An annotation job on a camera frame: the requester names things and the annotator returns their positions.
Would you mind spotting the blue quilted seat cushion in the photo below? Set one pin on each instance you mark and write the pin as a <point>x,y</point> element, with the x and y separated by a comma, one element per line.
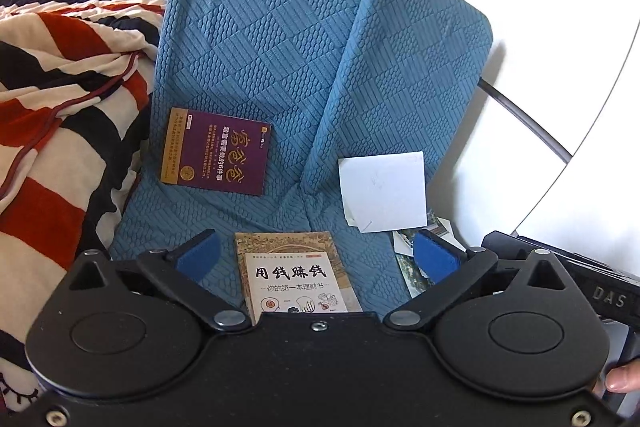
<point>410,82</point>
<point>250,32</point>

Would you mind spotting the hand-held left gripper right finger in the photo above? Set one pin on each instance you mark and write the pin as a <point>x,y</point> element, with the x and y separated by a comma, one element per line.
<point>437,257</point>

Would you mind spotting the red black striped blanket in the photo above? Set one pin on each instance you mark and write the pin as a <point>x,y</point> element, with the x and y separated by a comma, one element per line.
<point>60,107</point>

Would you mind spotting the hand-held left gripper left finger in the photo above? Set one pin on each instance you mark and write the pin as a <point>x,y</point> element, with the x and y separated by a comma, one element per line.
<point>200,254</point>

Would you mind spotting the person's right hand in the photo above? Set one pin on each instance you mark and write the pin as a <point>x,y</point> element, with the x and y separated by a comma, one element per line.
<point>625,377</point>

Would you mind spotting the pile of photo postcards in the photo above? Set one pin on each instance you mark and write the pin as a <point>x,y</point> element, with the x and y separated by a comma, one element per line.
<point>407,267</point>

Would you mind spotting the white orange book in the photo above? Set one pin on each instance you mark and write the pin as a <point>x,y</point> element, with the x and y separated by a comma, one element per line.
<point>295,282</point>

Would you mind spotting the purple book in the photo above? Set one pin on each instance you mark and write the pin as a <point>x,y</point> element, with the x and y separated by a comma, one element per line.
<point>215,152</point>

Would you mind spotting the white board panel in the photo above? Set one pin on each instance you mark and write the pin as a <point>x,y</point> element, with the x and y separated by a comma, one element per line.
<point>600,177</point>

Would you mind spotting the curved grey metal tube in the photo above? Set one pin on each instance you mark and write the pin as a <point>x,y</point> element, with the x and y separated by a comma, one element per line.
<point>525,117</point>

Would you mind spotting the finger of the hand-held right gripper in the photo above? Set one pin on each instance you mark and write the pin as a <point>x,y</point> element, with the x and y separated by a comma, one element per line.
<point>505,242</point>

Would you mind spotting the painting cover book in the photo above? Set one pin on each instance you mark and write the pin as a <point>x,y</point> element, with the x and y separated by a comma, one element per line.
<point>285,241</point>

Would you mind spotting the white paper sheet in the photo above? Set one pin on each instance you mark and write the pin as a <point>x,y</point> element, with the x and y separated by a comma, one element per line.
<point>357,219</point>
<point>385,187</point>

